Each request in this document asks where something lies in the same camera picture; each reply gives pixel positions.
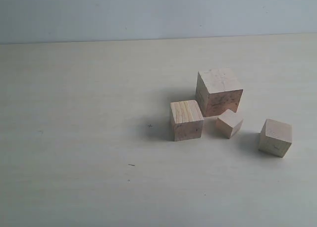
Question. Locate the striped medium-large wooden cube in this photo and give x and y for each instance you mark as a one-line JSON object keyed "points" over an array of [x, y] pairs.
{"points": [[186, 120]]}

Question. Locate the largest wooden cube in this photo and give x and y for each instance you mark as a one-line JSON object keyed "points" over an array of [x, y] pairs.
{"points": [[217, 90]]}

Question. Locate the smallest wooden cube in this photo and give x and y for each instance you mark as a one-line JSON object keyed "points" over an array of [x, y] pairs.
{"points": [[229, 123]]}

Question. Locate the medium pale wooden cube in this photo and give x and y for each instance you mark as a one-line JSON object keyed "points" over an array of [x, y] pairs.
{"points": [[275, 138]]}

